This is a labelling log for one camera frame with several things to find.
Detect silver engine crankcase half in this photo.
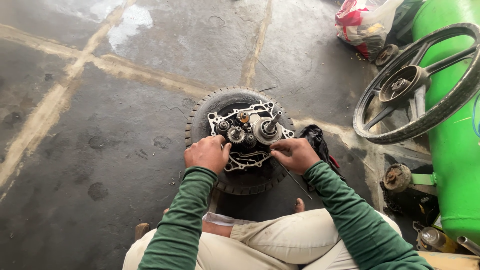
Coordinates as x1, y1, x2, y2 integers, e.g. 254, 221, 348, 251
207, 101, 295, 173

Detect person's right hand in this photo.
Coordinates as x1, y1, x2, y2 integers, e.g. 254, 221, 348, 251
270, 138, 321, 176

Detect green compressor tank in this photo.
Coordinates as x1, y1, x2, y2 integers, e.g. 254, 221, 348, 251
410, 0, 480, 245

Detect black cloth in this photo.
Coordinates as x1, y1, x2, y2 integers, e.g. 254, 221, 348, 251
299, 124, 346, 183

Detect person's left hand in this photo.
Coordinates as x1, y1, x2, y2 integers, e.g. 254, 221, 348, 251
184, 134, 232, 175

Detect silver metal pipe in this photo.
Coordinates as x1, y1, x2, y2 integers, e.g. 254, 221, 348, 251
457, 236, 480, 257

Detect black rubber tyre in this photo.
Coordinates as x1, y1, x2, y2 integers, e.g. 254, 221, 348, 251
185, 86, 296, 196

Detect white and red plastic bag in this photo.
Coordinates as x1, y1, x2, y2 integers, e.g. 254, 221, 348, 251
335, 0, 405, 61

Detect large silver gear with shaft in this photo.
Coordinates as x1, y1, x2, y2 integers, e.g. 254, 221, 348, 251
251, 111, 283, 146

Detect clear plastic bottle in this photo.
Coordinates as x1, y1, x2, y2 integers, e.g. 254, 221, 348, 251
420, 226, 448, 251

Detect blue cable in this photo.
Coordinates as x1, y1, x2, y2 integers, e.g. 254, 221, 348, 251
471, 93, 480, 139

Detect black drive chain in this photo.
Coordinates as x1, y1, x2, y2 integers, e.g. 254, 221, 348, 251
380, 181, 405, 215

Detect thin metal rod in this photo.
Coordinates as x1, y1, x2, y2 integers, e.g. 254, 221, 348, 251
270, 151, 313, 200

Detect person's legs in beige trousers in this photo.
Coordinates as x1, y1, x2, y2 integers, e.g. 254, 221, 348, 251
122, 208, 403, 270

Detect rusty caster wheel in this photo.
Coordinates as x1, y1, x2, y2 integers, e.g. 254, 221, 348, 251
383, 163, 413, 193
375, 44, 400, 68

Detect black alloy wheel with tyre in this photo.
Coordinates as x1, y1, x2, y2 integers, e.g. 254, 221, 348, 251
353, 22, 480, 145

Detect grey engine gasket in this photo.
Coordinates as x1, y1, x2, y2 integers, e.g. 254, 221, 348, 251
412, 220, 432, 252

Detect medium steel toothed gear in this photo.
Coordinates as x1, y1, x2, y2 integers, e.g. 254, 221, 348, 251
227, 126, 247, 145

